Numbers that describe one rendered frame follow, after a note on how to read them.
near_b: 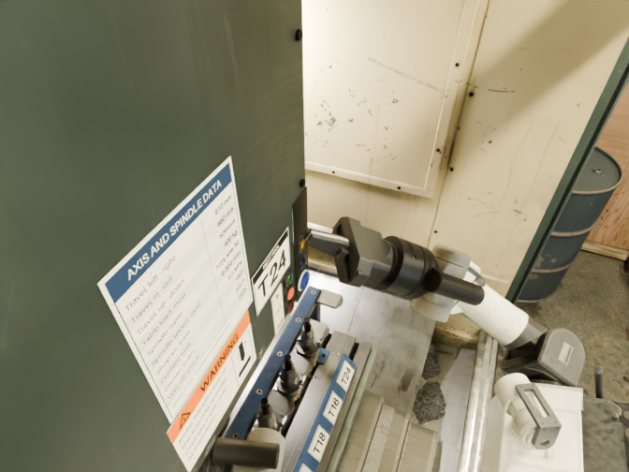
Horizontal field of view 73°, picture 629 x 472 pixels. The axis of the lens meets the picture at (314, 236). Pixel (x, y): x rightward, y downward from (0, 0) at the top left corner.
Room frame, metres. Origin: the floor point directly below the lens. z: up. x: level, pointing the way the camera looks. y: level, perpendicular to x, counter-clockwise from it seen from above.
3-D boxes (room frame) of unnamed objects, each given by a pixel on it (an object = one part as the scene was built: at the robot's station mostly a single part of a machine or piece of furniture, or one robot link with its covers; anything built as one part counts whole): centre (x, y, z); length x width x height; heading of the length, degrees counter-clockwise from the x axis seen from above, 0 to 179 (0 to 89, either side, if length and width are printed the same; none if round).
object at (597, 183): (2.01, -1.36, 0.44); 0.60 x 0.60 x 0.88
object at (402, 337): (0.86, 0.07, 0.75); 0.89 x 0.70 x 0.26; 67
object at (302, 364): (0.56, 0.04, 1.21); 0.07 x 0.05 x 0.01; 67
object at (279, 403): (0.46, 0.08, 1.21); 0.07 x 0.05 x 0.01; 67
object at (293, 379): (0.51, 0.06, 1.26); 0.04 x 0.04 x 0.07
